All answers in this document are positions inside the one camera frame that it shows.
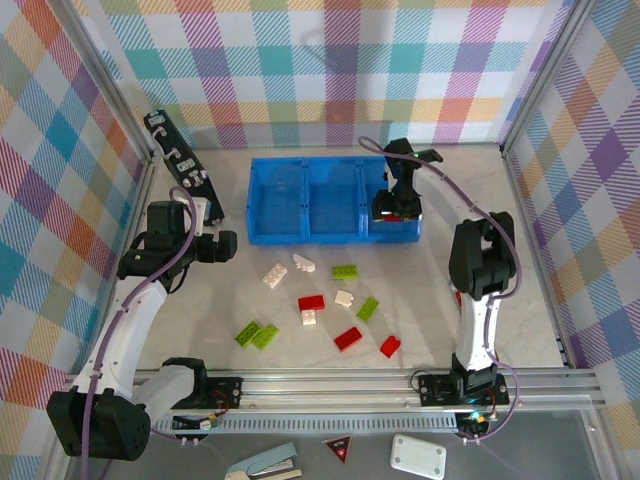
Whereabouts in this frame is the aluminium frame post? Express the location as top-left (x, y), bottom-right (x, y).
top-left (499, 0), bottom-right (601, 156)
top-left (49, 0), bottom-right (156, 164)

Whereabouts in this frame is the light blue stapler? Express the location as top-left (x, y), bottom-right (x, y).
top-left (224, 442), bottom-right (305, 480)

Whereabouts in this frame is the black power strip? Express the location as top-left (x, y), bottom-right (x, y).
top-left (143, 109), bottom-right (226, 226)

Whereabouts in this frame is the small connector with wires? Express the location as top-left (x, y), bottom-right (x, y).
top-left (172, 412), bottom-right (224, 434)

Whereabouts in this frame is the white rectangular plate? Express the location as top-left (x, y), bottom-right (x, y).
top-left (389, 433), bottom-right (448, 480)

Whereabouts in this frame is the long white lego brick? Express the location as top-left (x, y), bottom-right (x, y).
top-left (261, 263), bottom-right (289, 290)

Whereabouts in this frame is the aluminium side rail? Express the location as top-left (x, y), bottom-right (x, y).
top-left (501, 148), bottom-right (576, 369)

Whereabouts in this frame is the black base plate left arm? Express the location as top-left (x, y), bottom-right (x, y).
top-left (192, 375), bottom-right (245, 412)

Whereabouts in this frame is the red triangle sign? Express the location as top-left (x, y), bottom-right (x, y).
top-left (321, 435), bottom-right (353, 466)

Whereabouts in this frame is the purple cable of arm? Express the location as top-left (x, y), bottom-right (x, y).
top-left (79, 185), bottom-right (196, 480)
top-left (358, 135), bottom-right (524, 446)

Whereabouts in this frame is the black base plate right arm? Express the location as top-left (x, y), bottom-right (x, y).
top-left (418, 372), bottom-right (511, 407)

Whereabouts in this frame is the blue three-compartment bin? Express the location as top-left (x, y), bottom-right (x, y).
top-left (246, 156), bottom-right (424, 248)

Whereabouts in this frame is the aluminium mounting rail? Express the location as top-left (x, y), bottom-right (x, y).
top-left (64, 368), bottom-right (609, 416)

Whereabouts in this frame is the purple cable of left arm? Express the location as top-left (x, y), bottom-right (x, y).
top-left (79, 185), bottom-right (196, 480)

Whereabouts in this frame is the grey slotted cable duct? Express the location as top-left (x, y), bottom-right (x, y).
top-left (149, 413), bottom-right (461, 434)

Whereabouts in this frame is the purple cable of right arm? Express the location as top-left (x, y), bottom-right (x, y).
top-left (358, 135), bottom-right (524, 446)

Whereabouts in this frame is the small board with green light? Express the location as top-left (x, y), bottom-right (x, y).
top-left (457, 410), bottom-right (494, 435)

